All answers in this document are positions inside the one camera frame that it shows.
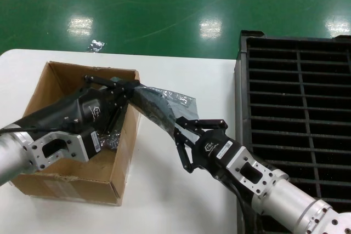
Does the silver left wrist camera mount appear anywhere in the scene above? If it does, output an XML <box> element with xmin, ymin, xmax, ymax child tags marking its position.
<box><xmin>27</xmin><ymin>130</ymin><xmax>103</xmax><ymax>172</ymax></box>

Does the crumpled foil scrap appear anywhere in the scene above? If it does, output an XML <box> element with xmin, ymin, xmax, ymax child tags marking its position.
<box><xmin>87</xmin><ymin>39</ymin><xmax>106</xmax><ymax>53</ymax></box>

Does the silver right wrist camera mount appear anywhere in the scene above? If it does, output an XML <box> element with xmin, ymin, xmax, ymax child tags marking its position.
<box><xmin>216</xmin><ymin>139</ymin><xmax>275</xmax><ymax>197</ymax></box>

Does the black slotted plastic container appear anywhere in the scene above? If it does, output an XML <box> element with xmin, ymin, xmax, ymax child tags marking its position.
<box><xmin>234</xmin><ymin>30</ymin><xmax>351</xmax><ymax>234</ymax></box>

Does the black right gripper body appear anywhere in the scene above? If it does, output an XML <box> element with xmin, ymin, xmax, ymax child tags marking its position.
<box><xmin>191</xmin><ymin>130</ymin><xmax>234</xmax><ymax>177</ymax></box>

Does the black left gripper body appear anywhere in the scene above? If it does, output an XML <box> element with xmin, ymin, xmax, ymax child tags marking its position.
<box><xmin>13</xmin><ymin>87</ymin><xmax>126</xmax><ymax>139</ymax></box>

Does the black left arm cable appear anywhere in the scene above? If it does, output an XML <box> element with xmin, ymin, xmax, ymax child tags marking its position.
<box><xmin>0</xmin><ymin>124</ymin><xmax>65</xmax><ymax>134</ymax></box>

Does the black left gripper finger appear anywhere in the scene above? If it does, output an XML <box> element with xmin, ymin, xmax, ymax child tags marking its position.
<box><xmin>105</xmin><ymin>91</ymin><xmax>135</xmax><ymax>138</ymax></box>
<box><xmin>83</xmin><ymin>74</ymin><xmax>141</xmax><ymax>94</ymax></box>

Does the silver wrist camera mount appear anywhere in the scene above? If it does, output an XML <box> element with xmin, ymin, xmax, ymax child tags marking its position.
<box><xmin>27</xmin><ymin>130</ymin><xmax>103</xmax><ymax>172</ymax></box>
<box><xmin>216</xmin><ymin>139</ymin><xmax>275</xmax><ymax>197</ymax></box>

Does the bagged graphics card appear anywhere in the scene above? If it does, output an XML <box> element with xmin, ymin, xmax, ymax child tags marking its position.
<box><xmin>97</xmin><ymin>131</ymin><xmax>123</xmax><ymax>151</ymax></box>

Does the brown cardboard box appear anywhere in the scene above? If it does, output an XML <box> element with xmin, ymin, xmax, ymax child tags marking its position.
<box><xmin>12</xmin><ymin>61</ymin><xmax>143</xmax><ymax>207</ymax></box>

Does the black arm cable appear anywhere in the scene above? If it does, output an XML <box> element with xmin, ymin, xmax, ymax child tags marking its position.
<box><xmin>216</xmin><ymin>172</ymin><xmax>257</xmax><ymax>234</ymax></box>
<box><xmin>0</xmin><ymin>124</ymin><xmax>65</xmax><ymax>134</ymax></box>

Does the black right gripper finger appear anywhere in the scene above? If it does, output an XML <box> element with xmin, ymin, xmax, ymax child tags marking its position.
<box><xmin>175</xmin><ymin>129</ymin><xmax>198</xmax><ymax>174</ymax></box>
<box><xmin>177</xmin><ymin>117</ymin><xmax>228</xmax><ymax>136</ymax></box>

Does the grey antistatic bag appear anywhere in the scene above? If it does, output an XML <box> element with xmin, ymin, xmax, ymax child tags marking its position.
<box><xmin>128</xmin><ymin>84</ymin><xmax>200</xmax><ymax>136</ymax></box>

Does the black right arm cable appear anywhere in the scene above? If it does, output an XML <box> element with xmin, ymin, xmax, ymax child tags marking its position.
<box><xmin>216</xmin><ymin>172</ymin><xmax>257</xmax><ymax>234</ymax></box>

